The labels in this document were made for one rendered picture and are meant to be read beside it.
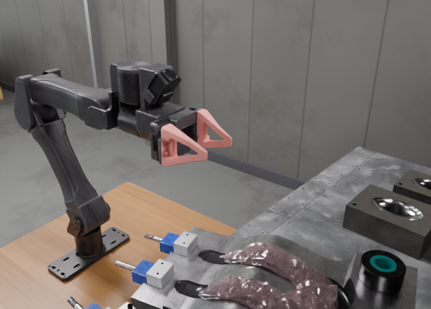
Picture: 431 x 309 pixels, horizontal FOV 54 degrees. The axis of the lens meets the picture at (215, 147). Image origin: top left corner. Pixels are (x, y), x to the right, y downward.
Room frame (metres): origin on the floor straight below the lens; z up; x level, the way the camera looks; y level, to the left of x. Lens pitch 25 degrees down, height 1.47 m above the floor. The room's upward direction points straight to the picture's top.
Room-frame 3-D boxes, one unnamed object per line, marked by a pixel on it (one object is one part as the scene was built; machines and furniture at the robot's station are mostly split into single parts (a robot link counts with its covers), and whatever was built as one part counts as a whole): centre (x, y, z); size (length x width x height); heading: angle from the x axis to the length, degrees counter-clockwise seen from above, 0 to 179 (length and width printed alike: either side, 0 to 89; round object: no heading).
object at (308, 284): (0.63, -0.11, 0.90); 0.26 x 0.18 x 0.08; 65
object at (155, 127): (0.66, 0.09, 1.20); 0.10 x 0.07 x 0.07; 143
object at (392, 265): (0.62, -0.31, 0.93); 0.08 x 0.08 x 0.04
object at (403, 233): (0.92, -0.47, 0.84); 0.20 x 0.15 x 0.07; 47
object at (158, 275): (0.70, 0.16, 0.86); 0.13 x 0.05 x 0.05; 65
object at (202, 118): (0.63, 0.02, 1.20); 0.09 x 0.07 x 0.07; 53
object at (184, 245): (0.79, 0.11, 0.86); 0.13 x 0.05 x 0.05; 65
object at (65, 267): (0.83, 0.31, 0.84); 0.20 x 0.07 x 0.08; 143
